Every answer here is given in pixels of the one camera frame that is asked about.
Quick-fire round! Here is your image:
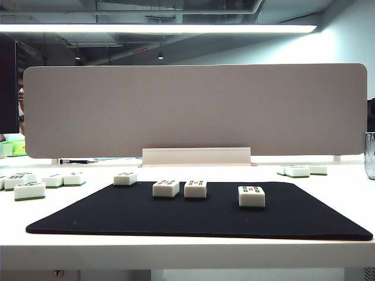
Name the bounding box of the white cable tray flap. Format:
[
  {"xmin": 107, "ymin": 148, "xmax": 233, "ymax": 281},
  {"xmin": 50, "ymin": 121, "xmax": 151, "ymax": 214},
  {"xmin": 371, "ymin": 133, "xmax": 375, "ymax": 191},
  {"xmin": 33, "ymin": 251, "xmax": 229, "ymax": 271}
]
[{"xmin": 141, "ymin": 147, "xmax": 252, "ymax": 167}]

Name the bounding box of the yellow-green box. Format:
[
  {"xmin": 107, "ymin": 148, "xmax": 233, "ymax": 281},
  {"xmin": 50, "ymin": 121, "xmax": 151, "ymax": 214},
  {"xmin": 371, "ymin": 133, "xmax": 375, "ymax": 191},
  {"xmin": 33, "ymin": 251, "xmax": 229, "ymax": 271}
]
[{"xmin": 11, "ymin": 140, "xmax": 26, "ymax": 156}]

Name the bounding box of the black monitor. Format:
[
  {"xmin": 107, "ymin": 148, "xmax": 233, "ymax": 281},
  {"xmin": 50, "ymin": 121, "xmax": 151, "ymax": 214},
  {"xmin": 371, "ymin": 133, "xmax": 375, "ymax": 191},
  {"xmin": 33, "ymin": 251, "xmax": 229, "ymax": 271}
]
[{"xmin": 0, "ymin": 33, "xmax": 20, "ymax": 134}]

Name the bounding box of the black fabric mat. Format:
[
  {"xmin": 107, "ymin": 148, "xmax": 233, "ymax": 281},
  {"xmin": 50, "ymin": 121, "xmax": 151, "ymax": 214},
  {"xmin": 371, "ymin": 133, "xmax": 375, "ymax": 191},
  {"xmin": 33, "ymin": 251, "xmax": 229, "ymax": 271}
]
[{"xmin": 25, "ymin": 181, "xmax": 374, "ymax": 241}]

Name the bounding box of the beige partition panel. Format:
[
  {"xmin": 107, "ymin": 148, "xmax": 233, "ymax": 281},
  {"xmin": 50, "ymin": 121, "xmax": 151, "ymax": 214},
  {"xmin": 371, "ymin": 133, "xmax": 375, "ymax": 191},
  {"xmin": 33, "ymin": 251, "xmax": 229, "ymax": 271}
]
[{"xmin": 22, "ymin": 63, "xmax": 369, "ymax": 159}]

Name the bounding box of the clear glass container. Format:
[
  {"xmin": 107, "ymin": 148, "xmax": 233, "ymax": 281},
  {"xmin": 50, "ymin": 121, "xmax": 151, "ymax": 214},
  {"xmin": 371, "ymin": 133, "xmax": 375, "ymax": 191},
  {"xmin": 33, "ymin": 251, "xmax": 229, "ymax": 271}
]
[{"xmin": 364, "ymin": 132, "xmax": 375, "ymax": 180}]

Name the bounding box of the person with glasses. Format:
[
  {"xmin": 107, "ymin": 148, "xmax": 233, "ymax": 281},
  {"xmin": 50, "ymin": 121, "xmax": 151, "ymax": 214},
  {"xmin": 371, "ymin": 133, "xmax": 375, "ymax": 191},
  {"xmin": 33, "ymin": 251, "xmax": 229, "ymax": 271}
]
[{"xmin": 17, "ymin": 74, "xmax": 26, "ymax": 136}]

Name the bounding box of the black boxy device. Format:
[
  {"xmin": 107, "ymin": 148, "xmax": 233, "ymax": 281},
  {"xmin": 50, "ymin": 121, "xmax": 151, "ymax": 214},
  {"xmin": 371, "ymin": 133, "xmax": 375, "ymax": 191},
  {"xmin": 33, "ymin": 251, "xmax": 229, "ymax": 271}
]
[{"xmin": 366, "ymin": 98, "xmax": 375, "ymax": 132}]

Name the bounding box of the black blue-tipped screwdriver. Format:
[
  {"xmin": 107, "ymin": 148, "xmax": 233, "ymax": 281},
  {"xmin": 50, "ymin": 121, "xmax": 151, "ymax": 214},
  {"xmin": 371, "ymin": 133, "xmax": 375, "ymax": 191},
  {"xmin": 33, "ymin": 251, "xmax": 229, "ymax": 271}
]
[{"xmin": 59, "ymin": 159, "xmax": 99, "ymax": 165}]

